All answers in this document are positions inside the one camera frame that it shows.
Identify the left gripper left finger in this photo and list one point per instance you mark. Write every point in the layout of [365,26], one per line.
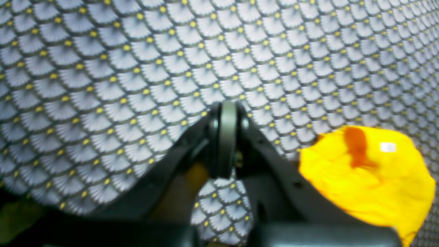
[168,191]

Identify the blue fan-pattern tablecloth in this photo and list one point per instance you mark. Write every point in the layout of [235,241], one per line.
[95,92]

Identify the yellow T-shirt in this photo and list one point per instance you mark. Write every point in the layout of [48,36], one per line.
[375,175]

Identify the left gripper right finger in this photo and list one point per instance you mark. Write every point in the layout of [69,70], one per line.
[276,190]

